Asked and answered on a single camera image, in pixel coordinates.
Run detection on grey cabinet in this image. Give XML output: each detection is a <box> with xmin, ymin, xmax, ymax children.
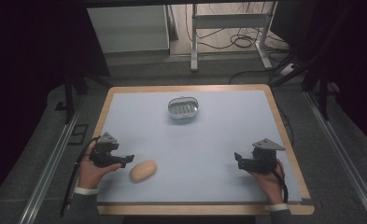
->
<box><xmin>87</xmin><ymin>5</ymin><xmax>171</xmax><ymax>54</ymax></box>

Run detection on white metal desk frame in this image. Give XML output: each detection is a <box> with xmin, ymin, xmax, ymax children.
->
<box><xmin>190</xmin><ymin>1</ymin><xmax>278</xmax><ymax>73</ymax></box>

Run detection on white power strip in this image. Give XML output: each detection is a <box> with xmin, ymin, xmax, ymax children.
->
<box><xmin>278</xmin><ymin>63</ymin><xmax>298</xmax><ymax>77</ymax></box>

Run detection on pale blue table mat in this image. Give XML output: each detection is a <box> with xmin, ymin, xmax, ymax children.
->
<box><xmin>96</xmin><ymin>90</ymin><xmax>303</xmax><ymax>204</ymax></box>

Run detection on silver floor rail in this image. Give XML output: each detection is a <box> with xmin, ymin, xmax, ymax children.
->
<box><xmin>303</xmin><ymin>91</ymin><xmax>367</xmax><ymax>224</ymax></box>
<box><xmin>17</xmin><ymin>105</ymin><xmax>82</xmax><ymax>224</ymax></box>

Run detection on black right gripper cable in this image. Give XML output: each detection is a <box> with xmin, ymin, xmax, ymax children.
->
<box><xmin>272</xmin><ymin>160</ymin><xmax>289</xmax><ymax>203</ymax></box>

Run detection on grey soap dish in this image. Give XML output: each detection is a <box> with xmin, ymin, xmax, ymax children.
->
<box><xmin>167</xmin><ymin>95</ymin><xmax>202</xmax><ymax>120</ymax></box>

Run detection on person's right hand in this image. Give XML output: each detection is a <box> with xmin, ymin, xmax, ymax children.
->
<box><xmin>249</xmin><ymin>159</ymin><xmax>286</xmax><ymax>206</ymax></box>

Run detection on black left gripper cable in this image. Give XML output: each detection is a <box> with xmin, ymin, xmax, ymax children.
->
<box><xmin>60</xmin><ymin>135</ymin><xmax>102</xmax><ymax>217</ymax></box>

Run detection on tan bread roll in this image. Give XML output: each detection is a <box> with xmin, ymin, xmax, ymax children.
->
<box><xmin>129</xmin><ymin>159</ymin><xmax>158</xmax><ymax>184</ymax></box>

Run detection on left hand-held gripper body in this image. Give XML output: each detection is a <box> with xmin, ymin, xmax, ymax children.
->
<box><xmin>89</xmin><ymin>132</ymin><xmax>128</xmax><ymax>169</ymax></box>

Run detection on black floor cables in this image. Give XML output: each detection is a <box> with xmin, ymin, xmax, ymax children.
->
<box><xmin>184</xmin><ymin>2</ymin><xmax>292</xmax><ymax>85</ymax></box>

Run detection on person's left hand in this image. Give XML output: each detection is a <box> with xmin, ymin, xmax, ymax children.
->
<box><xmin>77</xmin><ymin>149</ymin><xmax>123</xmax><ymax>190</ymax></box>

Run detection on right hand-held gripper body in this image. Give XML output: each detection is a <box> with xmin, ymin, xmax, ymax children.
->
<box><xmin>237</xmin><ymin>138</ymin><xmax>286</xmax><ymax>174</ymax></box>

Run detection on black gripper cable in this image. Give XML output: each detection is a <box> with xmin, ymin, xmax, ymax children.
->
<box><xmin>60</xmin><ymin>135</ymin><xmax>102</xmax><ymax>217</ymax></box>
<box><xmin>272</xmin><ymin>160</ymin><xmax>289</xmax><ymax>203</ymax></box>

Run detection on black tripod stand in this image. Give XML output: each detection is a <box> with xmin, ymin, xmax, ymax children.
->
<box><xmin>53</xmin><ymin>69</ymin><xmax>114</xmax><ymax>125</ymax></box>
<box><xmin>269</xmin><ymin>6</ymin><xmax>353</xmax><ymax>121</ymax></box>

